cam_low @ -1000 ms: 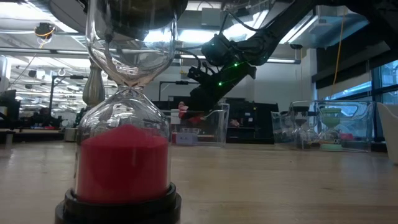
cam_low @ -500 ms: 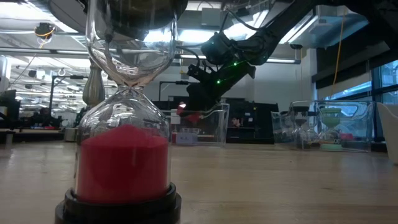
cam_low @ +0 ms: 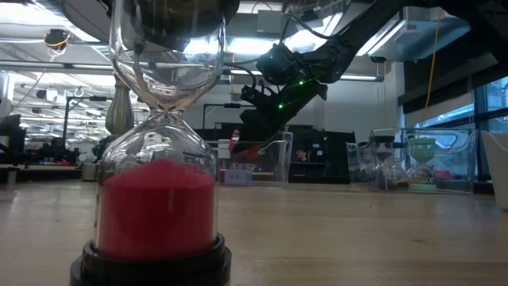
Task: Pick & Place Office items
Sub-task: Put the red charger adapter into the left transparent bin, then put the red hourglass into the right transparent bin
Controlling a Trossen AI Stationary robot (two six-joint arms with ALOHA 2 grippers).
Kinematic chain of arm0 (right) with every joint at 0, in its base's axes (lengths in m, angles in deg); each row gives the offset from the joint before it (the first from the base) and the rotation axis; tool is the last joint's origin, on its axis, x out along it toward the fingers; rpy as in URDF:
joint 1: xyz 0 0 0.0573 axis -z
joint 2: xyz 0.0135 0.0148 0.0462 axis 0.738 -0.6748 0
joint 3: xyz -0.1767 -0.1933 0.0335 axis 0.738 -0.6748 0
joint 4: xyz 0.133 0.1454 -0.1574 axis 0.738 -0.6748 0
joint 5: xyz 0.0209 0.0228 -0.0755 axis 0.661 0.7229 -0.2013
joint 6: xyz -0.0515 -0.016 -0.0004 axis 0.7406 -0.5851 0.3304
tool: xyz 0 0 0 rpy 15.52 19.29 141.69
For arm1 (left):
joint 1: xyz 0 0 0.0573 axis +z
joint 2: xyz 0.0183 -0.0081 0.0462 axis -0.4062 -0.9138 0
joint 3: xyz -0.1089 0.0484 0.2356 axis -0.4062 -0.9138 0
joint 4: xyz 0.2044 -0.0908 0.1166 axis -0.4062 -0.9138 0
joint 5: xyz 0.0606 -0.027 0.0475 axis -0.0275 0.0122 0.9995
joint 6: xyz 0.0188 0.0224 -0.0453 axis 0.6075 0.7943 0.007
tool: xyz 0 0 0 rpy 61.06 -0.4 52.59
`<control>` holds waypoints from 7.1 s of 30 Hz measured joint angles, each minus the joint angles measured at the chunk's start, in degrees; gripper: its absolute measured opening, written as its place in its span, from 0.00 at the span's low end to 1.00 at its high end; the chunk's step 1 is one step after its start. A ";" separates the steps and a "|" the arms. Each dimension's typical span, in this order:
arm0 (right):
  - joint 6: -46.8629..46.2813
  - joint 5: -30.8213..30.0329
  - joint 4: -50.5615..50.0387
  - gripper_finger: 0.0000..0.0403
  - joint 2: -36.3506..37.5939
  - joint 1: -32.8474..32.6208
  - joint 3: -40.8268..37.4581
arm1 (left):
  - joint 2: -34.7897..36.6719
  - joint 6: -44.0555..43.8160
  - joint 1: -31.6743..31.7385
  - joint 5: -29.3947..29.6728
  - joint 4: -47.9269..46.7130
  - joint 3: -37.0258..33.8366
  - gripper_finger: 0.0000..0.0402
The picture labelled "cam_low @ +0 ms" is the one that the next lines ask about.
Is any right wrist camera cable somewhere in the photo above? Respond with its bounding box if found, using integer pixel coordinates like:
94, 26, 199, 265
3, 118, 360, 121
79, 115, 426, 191
225, 62, 259, 93

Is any long ceiling light fixture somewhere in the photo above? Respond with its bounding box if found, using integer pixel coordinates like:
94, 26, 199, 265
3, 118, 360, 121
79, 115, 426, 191
223, 68, 385, 83

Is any glass window wall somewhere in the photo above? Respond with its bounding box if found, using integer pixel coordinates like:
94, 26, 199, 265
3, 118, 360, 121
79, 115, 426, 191
412, 75, 508, 134

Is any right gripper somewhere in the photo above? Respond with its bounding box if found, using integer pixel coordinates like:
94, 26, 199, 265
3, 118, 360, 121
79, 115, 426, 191
240, 77, 329, 142

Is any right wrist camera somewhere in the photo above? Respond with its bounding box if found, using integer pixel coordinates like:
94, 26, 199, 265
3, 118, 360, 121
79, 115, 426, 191
239, 83, 263, 105

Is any hourglass with red sand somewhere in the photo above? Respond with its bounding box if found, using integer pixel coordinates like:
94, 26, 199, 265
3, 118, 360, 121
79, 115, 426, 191
70, 0, 233, 286

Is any clear plastic bin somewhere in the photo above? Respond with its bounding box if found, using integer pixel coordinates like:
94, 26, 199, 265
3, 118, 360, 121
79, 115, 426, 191
346, 126, 480, 195
210, 130, 294, 187

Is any green-capped hourglass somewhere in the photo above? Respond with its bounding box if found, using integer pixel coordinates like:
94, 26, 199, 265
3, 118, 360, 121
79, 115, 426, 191
407, 137, 437, 192

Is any row of black cabinets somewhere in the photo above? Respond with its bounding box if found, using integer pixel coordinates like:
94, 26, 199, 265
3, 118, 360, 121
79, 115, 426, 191
194, 122, 356, 184

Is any black background monitor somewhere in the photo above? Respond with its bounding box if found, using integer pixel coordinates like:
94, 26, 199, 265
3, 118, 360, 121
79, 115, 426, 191
0, 114, 27, 154

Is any yellow hanging cable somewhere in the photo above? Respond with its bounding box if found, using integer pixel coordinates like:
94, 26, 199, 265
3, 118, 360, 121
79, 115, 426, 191
423, 14, 442, 112

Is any black background gantry frame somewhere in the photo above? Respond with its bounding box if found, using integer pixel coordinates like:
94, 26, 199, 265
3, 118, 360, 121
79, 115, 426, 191
202, 102, 255, 129
63, 94, 109, 140

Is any cluttered background workbench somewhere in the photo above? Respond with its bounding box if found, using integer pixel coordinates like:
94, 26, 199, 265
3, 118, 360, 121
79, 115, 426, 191
0, 134, 83, 184

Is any white cylindrical container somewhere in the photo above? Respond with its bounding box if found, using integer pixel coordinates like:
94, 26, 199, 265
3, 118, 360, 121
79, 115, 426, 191
217, 138, 232, 160

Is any black ceiling sensor dome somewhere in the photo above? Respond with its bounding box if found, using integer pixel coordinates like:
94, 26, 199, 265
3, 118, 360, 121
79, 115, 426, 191
43, 27, 72, 52

